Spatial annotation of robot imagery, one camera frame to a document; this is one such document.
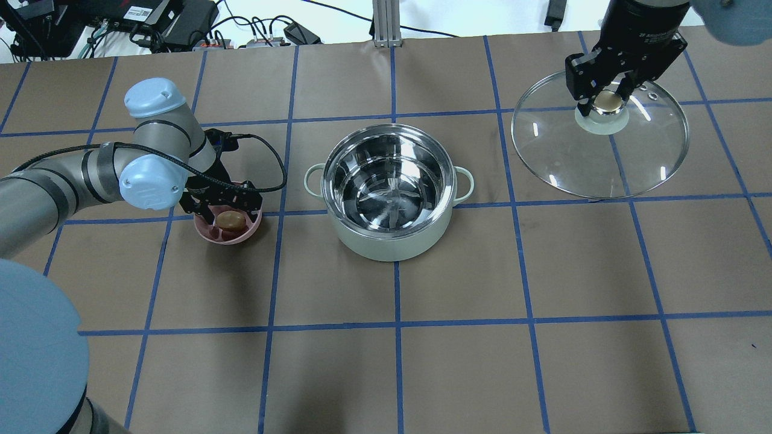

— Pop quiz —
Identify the black power adapter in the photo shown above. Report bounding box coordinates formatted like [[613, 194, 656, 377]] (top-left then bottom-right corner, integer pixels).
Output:
[[543, 0, 568, 32]]

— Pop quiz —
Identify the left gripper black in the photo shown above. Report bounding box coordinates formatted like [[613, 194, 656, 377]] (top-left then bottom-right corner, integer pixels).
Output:
[[179, 159, 263, 237]]

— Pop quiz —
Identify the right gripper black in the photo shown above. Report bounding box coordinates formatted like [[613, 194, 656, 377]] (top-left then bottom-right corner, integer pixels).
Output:
[[565, 1, 689, 118]]

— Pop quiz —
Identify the black power brick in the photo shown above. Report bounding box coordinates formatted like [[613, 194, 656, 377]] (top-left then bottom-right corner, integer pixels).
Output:
[[283, 22, 322, 46]]

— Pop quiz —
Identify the glass pot lid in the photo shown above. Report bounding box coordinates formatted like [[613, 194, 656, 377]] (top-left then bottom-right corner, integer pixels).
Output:
[[510, 71, 691, 200]]

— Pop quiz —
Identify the black device box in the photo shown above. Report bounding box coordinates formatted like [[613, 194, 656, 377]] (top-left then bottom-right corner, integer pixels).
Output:
[[1, 1, 86, 60]]

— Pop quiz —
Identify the aluminium frame post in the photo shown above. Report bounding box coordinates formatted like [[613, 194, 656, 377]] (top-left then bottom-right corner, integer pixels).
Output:
[[372, 0, 403, 48]]

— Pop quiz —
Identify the pale green steel pot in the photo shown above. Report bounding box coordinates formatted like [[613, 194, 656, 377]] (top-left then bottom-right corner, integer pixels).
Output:
[[303, 123, 475, 263]]

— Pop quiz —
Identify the pink bowl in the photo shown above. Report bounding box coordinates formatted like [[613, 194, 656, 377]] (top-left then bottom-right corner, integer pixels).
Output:
[[189, 181, 263, 245]]

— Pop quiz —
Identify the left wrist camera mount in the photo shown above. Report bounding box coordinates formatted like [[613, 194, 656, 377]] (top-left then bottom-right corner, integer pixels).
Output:
[[204, 128, 240, 159]]

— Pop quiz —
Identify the brown egg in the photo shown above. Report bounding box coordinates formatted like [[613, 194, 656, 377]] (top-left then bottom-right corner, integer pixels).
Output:
[[215, 210, 247, 233]]

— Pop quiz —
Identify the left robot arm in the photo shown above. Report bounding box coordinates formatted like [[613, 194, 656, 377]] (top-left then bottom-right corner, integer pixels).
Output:
[[1, 78, 263, 433]]

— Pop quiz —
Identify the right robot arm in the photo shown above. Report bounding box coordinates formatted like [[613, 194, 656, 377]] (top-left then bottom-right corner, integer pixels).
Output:
[[565, 1, 771, 116]]

